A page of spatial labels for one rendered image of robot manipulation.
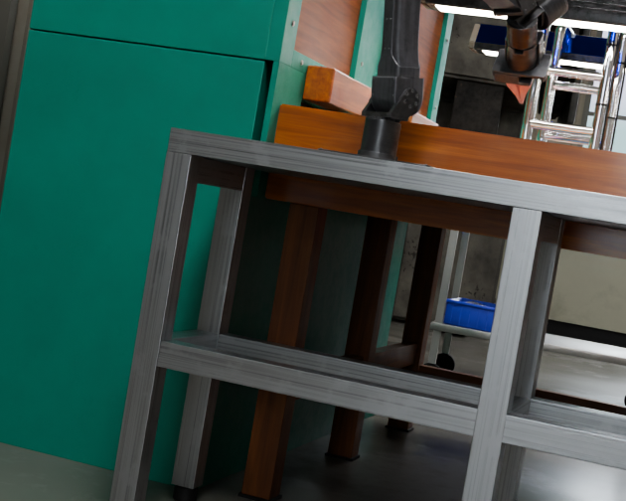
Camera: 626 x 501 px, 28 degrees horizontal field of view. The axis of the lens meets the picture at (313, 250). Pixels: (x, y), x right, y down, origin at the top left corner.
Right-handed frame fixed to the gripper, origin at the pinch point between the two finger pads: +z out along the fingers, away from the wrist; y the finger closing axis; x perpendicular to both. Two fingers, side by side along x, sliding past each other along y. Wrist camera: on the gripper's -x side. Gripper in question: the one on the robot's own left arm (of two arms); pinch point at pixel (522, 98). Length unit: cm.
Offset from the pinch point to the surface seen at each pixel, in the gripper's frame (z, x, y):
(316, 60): 1.5, -4.6, 44.5
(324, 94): -0.1, 7.0, 38.6
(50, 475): 29, 88, 69
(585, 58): 39, -59, -2
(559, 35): 28, -53, 3
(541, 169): -3.5, 21.5, -8.5
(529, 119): 24.4, -19.6, 2.9
